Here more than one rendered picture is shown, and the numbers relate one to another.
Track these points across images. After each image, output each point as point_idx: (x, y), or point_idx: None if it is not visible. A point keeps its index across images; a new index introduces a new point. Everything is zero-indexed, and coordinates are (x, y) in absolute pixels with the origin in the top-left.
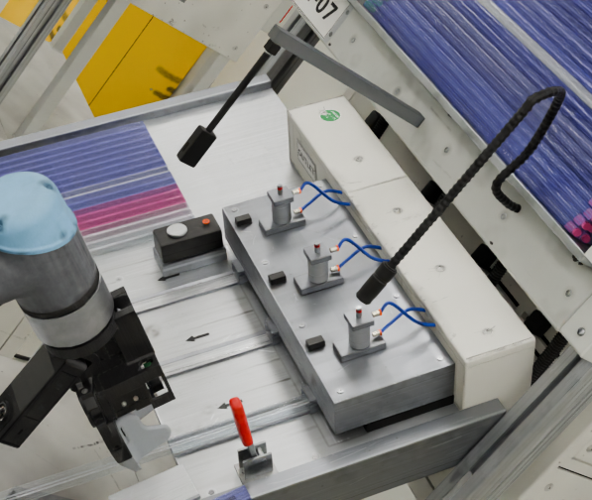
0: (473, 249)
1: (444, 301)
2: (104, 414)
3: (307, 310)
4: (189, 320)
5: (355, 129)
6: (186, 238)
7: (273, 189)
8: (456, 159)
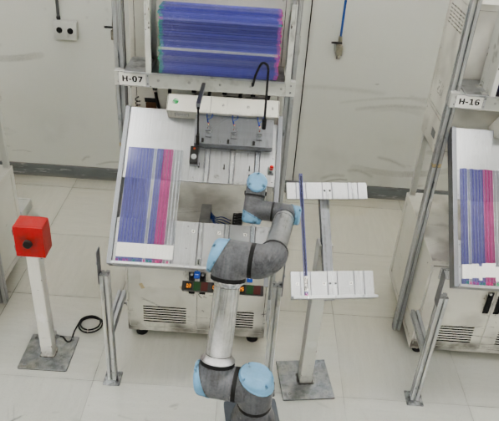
0: (218, 92)
1: (258, 111)
2: None
3: (241, 139)
4: (217, 166)
5: (185, 98)
6: (197, 155)
7: (206, 129)
8: (225, 84)
